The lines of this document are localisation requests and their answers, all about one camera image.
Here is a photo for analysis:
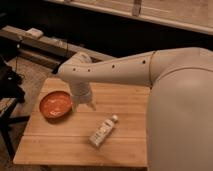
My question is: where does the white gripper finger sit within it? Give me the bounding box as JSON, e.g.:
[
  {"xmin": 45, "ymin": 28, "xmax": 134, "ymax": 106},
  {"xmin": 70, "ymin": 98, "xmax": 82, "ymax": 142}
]
[
  {"xmin": 72, "ymin": 103, "xmax": 78, "ymax": 113},
  {"xmin": 87, "ymin": 102, "xmax": 96, "ymax": 111}
]

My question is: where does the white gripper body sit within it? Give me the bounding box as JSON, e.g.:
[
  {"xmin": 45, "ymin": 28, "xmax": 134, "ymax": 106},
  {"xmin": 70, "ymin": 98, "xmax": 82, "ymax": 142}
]
[{"xmin": 69, "ymin": 83, "xmax": 92, "ymax": 104}]

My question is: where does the clear plastic bottle white label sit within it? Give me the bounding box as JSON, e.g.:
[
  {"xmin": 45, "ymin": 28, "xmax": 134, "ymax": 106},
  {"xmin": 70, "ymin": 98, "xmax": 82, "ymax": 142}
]
[{"xmin": 89, "ymin": 115, "xmax": 118, "ymax": 148}]

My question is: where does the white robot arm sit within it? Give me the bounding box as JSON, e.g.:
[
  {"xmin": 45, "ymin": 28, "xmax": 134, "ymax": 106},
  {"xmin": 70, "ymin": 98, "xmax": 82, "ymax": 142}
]
[{"xmin": 58, "ymin": 47, "xmax": 213, "ymax": 171}]

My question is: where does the orange ceramic bowl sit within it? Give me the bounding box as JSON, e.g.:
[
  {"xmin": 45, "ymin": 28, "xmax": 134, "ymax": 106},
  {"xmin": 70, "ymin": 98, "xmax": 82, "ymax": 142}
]
[{"xmin": 39, "ymin": 91, "xmax": 72, "ymax": 119}]

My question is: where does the long wooden beam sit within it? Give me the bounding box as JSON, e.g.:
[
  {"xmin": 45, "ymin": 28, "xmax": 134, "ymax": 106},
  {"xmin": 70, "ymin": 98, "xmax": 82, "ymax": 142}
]
[{"xmin": 0, "ymin": 26, "xmax": 113, "ymax": 61}]

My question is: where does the small white box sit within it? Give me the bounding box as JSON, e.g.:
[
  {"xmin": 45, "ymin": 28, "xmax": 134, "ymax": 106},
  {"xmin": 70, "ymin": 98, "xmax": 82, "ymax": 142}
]
[{"xmin": 25, "ymin": 28, "xmax": 43, "ymax": 39}]

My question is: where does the black stand frame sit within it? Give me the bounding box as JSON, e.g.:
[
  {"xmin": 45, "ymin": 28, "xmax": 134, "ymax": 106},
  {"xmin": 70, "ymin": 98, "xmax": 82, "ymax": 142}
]
[{"xmin": 0, "ymin": 55, "xmax": 29, "ymax": 159}]

